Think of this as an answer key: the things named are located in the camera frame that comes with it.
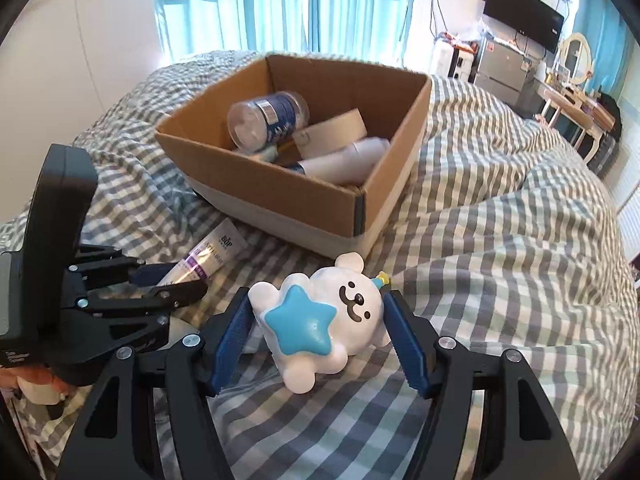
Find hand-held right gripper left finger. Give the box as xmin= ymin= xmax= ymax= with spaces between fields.
xmin=57 ymin=287 xmax=251 ymax=480

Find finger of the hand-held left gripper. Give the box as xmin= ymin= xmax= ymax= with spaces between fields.
xmin=67 ymin=244 xmax=167 ymax=292
xmin=75 ymin=280 xmax=209 ymax=321

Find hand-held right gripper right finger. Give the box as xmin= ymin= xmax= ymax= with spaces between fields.
xmin=382 ymin=290 xmax=582 ymax=480

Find white cream tube purple label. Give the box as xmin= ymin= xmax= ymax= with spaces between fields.
xmin=155 ymin=218 xmax=249 ymax=289

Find white bear toy blue star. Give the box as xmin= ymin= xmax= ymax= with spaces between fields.
xmin=248 ymin=252 xmax=396 ymax=395

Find brown cardboard box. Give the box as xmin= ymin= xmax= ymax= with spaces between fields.
xmin=154 ymin=52 xmax=433 ymax=261

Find white plastic bottle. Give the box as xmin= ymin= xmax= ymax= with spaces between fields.
xmin=300 ymin=137 xmax=391 ymax=184

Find clear jar with blue label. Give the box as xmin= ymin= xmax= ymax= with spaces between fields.
xmin=227 ymin=90 xmax=310 ymax=154

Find white cardboard sleeve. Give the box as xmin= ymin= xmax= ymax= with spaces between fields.
xmin=294 ymin=108 xmax=369 ymax=161

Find person's left hand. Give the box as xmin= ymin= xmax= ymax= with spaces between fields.
xmin=0 ymin=364 xmax=71 ymax=407

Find white louvred wardrobe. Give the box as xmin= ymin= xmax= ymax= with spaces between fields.
xmin=616 ymin=175 xmax=640 ymax=267

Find wide teal curtain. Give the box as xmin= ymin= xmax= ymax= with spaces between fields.
xmin=150 ymin=0 xmax=314 ymax=64

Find dark suitcase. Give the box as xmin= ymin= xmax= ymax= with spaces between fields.
xmin=596 ymin=135 xmax=619 ymax=177

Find white suitcase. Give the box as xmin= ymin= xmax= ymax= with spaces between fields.
xmin=429 ymin=40 xmax=476 ymax=82

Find silver small fridge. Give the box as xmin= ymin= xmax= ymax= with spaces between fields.
xmin=472 ymin=40 xmax=534 ymax=109

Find white vanity table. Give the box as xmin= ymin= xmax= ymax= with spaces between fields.
xmin=534 ymin=79 xmax=617 ymax=162

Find black bag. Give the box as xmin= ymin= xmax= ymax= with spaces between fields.
xmin=595 ymin=92 xmax=624 ymax=142

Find clear plastic bag on fridge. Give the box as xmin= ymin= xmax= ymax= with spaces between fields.
xmin=464 ymin=16 xmax=494 ymax=44

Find white oval mirror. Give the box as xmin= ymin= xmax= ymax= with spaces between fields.
xmin=555 ymin=32 xmax=594 ymax=87

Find narrow teal window curtain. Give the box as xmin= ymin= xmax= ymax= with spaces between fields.
xmin=307 ymin=0 xmax=417 ymax=67

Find teal curtain beside wardrobe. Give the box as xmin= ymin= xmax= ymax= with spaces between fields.
xmin=570 ymin=0 xmax=627 ymax=107

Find black wall cable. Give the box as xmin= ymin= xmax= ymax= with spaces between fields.
xmin=429 ymin=0 xmax=452 ymax=39

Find black wall television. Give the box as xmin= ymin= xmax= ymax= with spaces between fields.
xmin=482 ymin=0 xmax=566 ymax=54

